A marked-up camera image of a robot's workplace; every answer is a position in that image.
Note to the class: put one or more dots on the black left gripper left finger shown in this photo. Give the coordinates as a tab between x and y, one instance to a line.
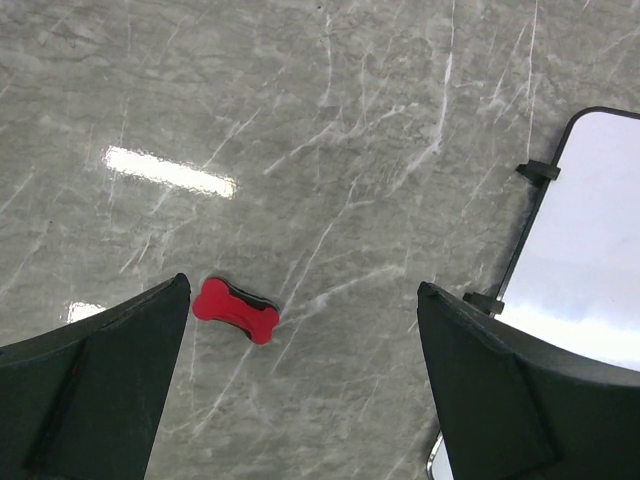
84	401

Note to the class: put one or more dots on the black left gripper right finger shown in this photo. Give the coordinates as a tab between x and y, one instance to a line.
512	406

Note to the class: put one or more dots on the white whiteboard black frame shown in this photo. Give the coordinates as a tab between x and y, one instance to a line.
573	279

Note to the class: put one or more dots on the red bone-shaped eraser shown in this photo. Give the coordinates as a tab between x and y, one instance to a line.
220	300

